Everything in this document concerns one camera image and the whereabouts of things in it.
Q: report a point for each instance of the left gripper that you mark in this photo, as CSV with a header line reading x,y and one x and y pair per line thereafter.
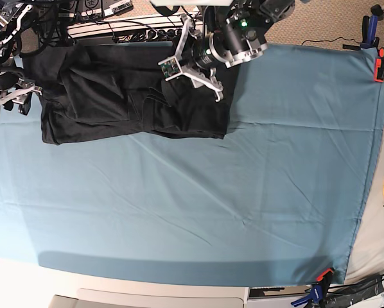
x,y
194,60

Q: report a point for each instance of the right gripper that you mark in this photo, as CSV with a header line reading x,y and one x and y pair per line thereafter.
x,y
18,90

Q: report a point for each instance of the black T-shirt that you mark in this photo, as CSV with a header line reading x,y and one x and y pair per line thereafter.
x,y
97,92

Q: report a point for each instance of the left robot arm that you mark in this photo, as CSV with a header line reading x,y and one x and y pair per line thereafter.
x,y
230,35

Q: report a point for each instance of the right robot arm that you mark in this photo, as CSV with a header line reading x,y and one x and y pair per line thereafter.
x,y
15,17

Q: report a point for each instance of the white power strip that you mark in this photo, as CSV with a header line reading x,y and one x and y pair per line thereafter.
x,y
115,28

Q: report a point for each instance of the blue table cloth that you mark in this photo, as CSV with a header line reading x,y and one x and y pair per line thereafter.
x,y
274,203

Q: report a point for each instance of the blue clamp top right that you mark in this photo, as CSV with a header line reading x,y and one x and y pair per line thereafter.
x,y
369,26

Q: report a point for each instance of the orange black clamp top right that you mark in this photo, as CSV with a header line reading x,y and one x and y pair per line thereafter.
x,y
379,66

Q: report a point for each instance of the orange blue clamp bottom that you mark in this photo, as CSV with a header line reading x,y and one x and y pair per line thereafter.
x,y
317,294

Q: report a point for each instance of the black plastic bag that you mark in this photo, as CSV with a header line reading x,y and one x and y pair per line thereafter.
x,y
348,295

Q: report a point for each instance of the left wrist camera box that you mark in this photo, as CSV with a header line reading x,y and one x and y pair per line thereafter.
x,y
170,68

